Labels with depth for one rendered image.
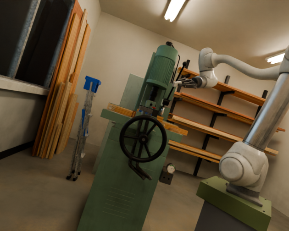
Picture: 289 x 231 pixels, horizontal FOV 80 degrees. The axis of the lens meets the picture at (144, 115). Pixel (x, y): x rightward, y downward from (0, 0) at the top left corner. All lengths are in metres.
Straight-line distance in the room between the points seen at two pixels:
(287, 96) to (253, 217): 0.60
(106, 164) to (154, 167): 0.34
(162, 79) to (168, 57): 0.17
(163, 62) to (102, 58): 2.64
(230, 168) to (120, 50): 3.39
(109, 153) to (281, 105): 1.01
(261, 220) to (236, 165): 0.31
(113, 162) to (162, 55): 0.86
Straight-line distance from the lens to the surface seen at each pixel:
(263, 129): 0.98
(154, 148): 1.25
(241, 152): 0.95
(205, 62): 1.36
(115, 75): 3.79
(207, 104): 3.63
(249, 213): 1.10
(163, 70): 1.34
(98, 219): 1.45
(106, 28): 4.09
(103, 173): 1.30
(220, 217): 1.15
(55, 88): 2.51
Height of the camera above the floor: 0.95
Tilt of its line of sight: level
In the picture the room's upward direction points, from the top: 19 degrees clockwise
